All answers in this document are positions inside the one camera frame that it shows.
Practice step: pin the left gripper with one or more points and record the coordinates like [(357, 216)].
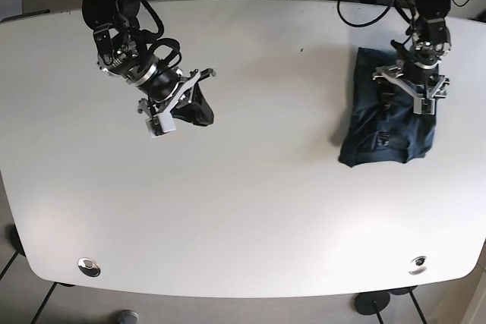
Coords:
[(416, 81)]

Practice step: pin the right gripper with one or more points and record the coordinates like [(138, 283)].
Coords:
[(171, 91)]

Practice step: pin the dark blue T-shirt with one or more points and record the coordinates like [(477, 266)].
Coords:
[(376, 136)]

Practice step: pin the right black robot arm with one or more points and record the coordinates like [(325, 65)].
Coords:
[(130, 43)]

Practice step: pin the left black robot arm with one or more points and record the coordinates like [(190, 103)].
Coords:
[(429, 33)]

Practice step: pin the right silver table grommet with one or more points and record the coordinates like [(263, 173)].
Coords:
[(418, 265)]

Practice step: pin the silver table grommet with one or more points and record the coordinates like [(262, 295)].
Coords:
[(88, 267), (418, 265)]

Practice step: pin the left silver table grommet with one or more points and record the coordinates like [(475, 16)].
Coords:
[(88, 267)]

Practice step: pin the black round stand base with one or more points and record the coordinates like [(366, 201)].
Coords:
[(371, 303)]

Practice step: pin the grey shoe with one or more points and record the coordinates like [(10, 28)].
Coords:
[(127, 317)]

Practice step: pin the black table leg left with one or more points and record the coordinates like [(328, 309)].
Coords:
[(15, 242)]

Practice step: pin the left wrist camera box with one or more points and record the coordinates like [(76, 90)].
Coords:
[(424, 106)]

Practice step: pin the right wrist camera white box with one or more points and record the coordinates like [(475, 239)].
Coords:
[(160, 124)]

